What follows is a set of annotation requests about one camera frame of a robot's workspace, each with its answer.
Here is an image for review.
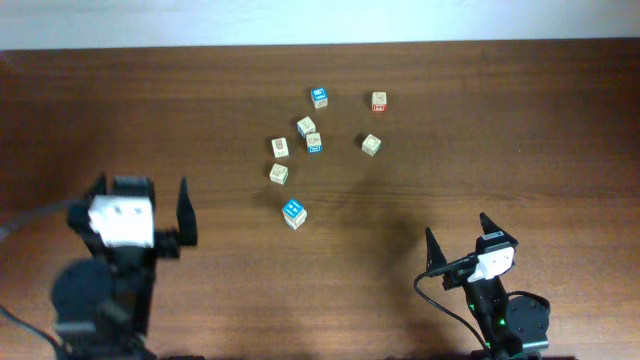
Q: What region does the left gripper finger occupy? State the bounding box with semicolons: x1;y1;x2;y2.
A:
176;177;198;246
82;173;107;203

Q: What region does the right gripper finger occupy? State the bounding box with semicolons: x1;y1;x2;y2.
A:
479;212;501;235
425;227;447;273

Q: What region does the red top wooden block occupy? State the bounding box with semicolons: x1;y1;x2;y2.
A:
284;210;308;230

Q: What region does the blue number two block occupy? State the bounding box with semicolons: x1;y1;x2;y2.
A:
282;198;305;219

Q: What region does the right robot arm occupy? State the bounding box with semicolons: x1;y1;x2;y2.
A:
414;213;551;359

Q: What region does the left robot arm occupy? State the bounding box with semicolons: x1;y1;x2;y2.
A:
50;176;198;359

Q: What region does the green edged wooden block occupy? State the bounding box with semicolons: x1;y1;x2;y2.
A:
269;164;289;185

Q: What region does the owl picture wooden block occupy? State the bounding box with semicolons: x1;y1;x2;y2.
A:
271;137;289;158

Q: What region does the circle picture wooden block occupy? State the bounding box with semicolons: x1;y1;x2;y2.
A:
361;134;381;156

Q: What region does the hand picture blue block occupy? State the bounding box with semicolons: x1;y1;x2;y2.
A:
305;132;323;154

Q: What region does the blue side tilted block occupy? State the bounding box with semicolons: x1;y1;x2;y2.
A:
296;116;316;138

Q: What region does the red side wooden block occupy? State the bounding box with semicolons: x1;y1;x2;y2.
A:
371;92;388;112

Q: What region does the blue top wooden block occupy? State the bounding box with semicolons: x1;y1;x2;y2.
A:
310;87;328;109

